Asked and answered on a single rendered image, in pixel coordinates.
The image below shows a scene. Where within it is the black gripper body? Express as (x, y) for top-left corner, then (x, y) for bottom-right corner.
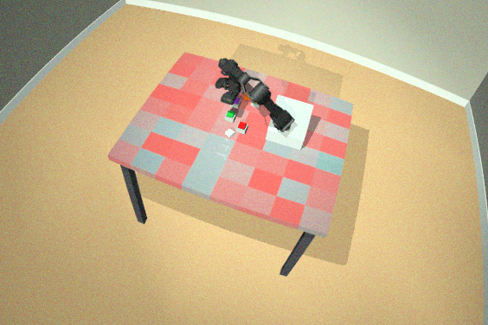
(221, 79), (241, 105)

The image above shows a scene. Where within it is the red button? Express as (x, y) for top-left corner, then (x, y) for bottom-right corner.
(235, 122), (248, 135)

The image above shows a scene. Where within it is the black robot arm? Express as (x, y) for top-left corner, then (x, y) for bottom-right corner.
(215, 58), (295, 132)

